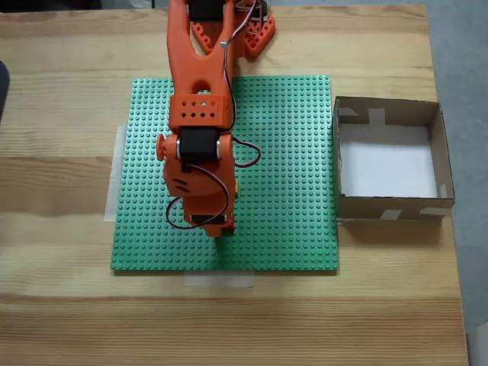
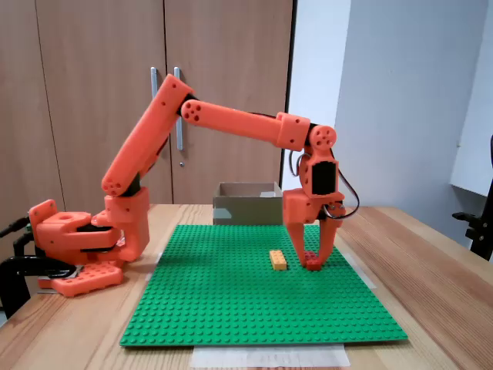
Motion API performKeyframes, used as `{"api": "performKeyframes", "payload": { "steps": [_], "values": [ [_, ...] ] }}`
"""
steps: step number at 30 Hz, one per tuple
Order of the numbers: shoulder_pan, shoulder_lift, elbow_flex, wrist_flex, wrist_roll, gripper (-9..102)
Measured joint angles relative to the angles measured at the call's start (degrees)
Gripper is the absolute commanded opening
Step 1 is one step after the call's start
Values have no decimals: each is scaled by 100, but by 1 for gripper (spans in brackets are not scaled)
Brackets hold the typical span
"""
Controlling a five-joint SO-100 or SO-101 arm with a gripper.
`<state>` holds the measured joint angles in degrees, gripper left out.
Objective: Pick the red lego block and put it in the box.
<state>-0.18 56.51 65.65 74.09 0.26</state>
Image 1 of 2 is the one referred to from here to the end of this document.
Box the black rounded object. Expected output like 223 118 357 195
0 59 11 125

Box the translucent masking tape strip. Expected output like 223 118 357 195
181 271 255 288
104 122 129 223

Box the cardboard box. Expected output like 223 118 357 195
332 95 457 222

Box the gripper servo cable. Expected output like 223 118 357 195
166 37 262 230

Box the green lego baseplate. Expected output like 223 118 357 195
110 75 340 272

